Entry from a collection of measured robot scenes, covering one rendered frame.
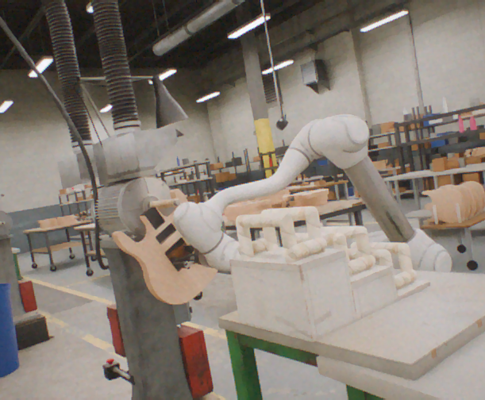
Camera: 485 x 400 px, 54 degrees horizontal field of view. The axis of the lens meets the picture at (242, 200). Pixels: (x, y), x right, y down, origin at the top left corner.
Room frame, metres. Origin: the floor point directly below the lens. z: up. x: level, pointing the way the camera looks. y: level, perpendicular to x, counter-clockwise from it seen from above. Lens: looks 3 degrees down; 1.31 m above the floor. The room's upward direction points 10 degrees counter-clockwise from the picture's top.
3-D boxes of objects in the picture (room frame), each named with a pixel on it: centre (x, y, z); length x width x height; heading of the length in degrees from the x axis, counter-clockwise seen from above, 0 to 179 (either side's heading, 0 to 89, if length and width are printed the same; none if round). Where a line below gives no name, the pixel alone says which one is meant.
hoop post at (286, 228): (1.07, -0.09, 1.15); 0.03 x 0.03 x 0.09
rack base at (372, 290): (1.25, -0.20, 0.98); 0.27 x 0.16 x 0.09; 37
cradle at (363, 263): (1.18, -0.26, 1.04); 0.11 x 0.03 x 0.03; 127
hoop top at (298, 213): (1.18, -0.11, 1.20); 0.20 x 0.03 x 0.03; 36
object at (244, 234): (1.20, 0.01, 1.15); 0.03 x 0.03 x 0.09
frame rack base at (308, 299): (1.16, -0.08, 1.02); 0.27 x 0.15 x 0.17; 37
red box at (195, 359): (2.31, 0.41, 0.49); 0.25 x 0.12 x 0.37; 37
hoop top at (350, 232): (1.28, -0.24, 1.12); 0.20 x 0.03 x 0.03; 36
